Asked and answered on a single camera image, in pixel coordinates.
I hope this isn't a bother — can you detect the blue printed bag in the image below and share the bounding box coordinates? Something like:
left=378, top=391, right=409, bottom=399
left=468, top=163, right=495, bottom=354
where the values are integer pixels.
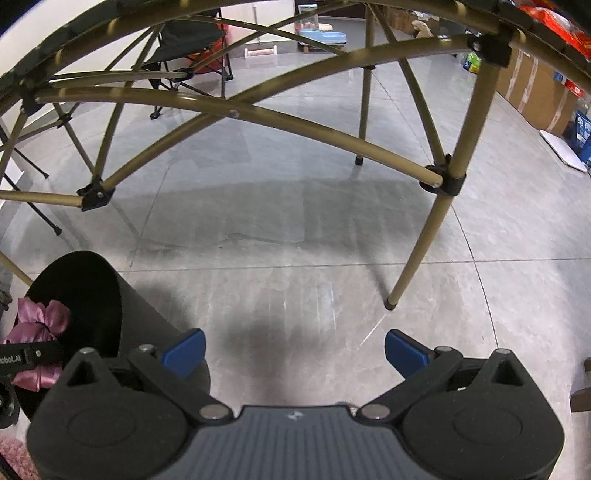
left=574, top=110, right=591, bottom=162

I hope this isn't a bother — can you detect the black tripod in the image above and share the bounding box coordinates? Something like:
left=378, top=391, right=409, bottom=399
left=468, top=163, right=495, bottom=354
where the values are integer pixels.
left=0, top=115, right=64, bottom=237

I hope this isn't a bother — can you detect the white flat board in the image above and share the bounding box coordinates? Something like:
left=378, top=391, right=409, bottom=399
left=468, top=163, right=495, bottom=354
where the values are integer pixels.
left=539, top=129, right=591, bottom=174

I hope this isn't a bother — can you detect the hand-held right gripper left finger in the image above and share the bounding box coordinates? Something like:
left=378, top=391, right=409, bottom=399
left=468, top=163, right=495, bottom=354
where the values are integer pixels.
left=65, top=329, right=235, bottom=425

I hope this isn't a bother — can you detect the black round bin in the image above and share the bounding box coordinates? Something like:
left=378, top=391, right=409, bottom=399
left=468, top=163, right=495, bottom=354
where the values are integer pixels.
left=14, top=251, right=212, bottom=423

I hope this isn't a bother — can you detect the blue pet feeder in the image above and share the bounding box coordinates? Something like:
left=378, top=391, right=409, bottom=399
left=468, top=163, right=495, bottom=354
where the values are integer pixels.
left=295, top=2, right=350, bottom=52

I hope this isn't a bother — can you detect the pink satin bow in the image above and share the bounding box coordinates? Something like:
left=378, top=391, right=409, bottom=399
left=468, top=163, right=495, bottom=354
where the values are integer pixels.
left=2, top=298, right=72, bottom=393

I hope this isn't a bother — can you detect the black camping chair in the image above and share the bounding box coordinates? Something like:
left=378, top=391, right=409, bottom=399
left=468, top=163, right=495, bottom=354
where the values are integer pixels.
left=139, top=18, right=234, bottom=121

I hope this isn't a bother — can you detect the tan folding table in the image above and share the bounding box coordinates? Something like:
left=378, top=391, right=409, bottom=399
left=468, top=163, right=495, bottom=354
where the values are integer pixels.
left=0, top=0, right=591, bottom=310

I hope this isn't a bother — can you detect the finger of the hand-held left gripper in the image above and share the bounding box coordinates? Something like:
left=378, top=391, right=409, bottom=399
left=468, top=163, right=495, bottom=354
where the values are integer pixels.
left=23, top=340, right=64, bottom=368

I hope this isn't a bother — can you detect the brown cardboard box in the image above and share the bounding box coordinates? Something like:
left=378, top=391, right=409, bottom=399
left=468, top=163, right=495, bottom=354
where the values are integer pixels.
left=496, top=48, right=585, bottom=137

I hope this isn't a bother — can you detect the red snack packet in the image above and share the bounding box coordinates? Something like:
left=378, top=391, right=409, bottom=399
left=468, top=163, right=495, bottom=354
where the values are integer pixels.
left=515, top=0, right=591, bottom=61

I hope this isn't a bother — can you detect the pink fluffy rug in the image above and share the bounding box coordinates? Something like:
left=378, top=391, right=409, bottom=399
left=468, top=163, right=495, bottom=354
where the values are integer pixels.
left=0, top=436, right=31, bottom=480

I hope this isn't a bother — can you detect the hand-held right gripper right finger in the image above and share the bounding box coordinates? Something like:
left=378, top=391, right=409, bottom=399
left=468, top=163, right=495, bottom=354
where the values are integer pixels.
left=355, top=329, right=527, bottom=425

